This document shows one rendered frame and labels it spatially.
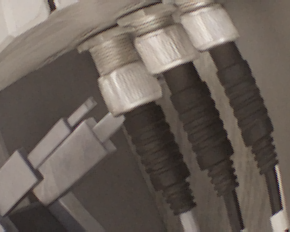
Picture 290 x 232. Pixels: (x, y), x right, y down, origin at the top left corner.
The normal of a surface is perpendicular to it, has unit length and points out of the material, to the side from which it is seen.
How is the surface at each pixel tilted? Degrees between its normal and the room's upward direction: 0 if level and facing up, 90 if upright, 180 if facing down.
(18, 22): 42
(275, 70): 90
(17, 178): 62
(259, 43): 90
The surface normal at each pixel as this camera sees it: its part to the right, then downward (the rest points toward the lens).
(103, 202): 0.38, -0.06
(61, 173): -0.44, 0.18
